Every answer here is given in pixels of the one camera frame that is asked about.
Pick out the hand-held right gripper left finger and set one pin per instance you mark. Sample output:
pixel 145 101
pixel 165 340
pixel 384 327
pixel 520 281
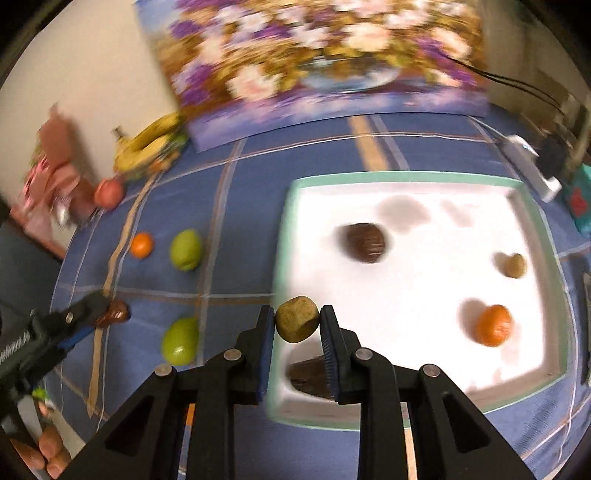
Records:
pixel 267 355

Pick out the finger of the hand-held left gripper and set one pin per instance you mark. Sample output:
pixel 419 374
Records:
pixel 74 342
pixel 85 308

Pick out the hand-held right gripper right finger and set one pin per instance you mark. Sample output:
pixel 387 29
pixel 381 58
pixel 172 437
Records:
pixel 330 355

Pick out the yellow-brown small potato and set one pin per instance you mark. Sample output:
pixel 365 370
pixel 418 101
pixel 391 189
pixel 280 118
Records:
pixel 298 318

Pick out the green lime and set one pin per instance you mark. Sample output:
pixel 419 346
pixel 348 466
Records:
pixel 186 249
pixel 179 341

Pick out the white tray with green rim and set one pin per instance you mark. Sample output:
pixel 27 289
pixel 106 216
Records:
pixel 429 286

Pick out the yellow-brown longan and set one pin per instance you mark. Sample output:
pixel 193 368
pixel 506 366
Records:
pixel 514 266

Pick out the person's left hand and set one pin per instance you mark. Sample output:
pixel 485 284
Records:
pixel 46 450

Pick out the red apple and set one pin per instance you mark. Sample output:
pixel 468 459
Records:
pixel 109 193

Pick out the blue plaid tablecloth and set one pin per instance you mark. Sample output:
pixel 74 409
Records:
pixel 231 207

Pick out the yellow banana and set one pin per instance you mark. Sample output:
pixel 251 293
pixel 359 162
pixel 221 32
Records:
pixel 136 159
pixel 159 131

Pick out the clear bowl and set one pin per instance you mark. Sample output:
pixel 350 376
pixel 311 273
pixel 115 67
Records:
pixel 171 150

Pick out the smartphone in white case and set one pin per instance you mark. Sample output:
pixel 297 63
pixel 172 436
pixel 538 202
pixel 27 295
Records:
pixel 586 323

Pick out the white power strip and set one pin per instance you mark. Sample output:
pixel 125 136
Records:
pixel 531 166

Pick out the teal box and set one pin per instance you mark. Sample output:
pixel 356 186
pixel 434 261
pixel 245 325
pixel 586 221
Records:
pixel 579 198

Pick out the flower painting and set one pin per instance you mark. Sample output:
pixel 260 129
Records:
pixel 314 60

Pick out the black charger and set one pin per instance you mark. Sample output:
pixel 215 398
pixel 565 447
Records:
pixel 554 157

